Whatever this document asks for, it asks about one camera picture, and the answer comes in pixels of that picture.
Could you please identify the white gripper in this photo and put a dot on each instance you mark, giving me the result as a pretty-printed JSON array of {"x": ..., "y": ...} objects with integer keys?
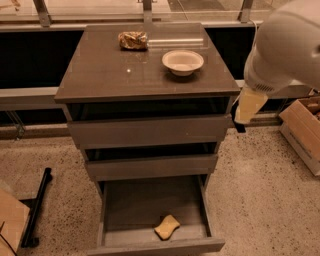
[{"x": 259, "y": 77}]

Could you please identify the yellow sponge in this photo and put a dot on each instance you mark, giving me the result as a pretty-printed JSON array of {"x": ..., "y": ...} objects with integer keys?
[{"x": 166, "y": 228}]

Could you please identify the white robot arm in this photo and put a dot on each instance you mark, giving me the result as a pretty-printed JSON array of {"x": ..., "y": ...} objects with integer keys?
[{"x": 286, "y": 48}]

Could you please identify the top drawer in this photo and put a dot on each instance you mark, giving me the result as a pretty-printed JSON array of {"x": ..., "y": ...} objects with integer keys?
[{"x": 148, "y": 132}]

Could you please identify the grey drawer cabinet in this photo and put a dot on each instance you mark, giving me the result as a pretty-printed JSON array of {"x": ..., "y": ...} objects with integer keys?
[{"x": 106, "y": 82}]

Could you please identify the bottom drawer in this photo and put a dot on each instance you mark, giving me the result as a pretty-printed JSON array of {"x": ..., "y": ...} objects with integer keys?
[{"x": 131, "y": 209}]

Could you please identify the cardboard box right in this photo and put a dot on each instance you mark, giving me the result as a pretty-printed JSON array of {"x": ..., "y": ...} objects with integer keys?
[{"x": 301, "y": 128}]

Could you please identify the cardboard box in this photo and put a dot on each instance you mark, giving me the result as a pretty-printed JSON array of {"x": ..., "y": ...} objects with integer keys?
[
  {"x": 301, "y": 128},
  {"x": 13, "y": 218}
]

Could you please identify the white bowl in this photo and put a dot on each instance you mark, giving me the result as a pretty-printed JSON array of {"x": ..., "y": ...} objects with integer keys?
[{"x": 182, "y": 62}]

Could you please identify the black bar stand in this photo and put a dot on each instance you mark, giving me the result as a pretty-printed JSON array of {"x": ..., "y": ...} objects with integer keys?
[{"x": 28, "y": 239}]

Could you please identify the cardboard box left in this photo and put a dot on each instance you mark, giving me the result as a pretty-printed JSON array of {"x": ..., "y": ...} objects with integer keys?
[{"x": 13, "y": 218}]

